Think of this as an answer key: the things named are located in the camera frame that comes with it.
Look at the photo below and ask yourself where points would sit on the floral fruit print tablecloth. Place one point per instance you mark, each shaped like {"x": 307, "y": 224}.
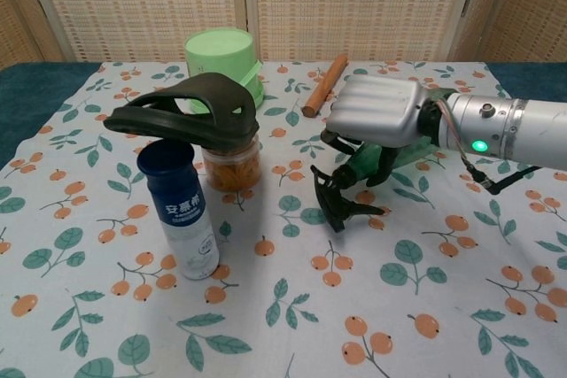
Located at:
{"x": 283, "y": 307}

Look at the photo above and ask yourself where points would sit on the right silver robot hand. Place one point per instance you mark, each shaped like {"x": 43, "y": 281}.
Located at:
{"x": 376, "y": 108}

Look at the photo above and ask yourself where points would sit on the dark green rubber slipper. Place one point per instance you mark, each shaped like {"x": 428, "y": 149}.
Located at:
{"x": 146, "y": 120}

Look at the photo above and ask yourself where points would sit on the blue white canister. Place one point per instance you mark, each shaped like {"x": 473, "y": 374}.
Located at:
{"x": 181, "y": 218}

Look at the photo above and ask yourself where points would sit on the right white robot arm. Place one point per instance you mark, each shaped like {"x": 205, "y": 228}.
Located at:
{"x": 522, "y": 128}

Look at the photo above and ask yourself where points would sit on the brown wooden stick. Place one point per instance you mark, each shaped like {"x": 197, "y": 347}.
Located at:
{"x": 325, "y": 85}

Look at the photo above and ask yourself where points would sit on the clear jar with orange contents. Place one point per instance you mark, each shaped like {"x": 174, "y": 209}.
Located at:
{"x": 232, "y": 171}

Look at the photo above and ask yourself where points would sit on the green transparent spray bottle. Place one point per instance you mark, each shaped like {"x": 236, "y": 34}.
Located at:
{"x": 336, "y": 210}

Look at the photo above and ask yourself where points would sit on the light green plastic bucket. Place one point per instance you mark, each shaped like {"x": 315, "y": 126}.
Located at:
{"x": 217, "y": 48}

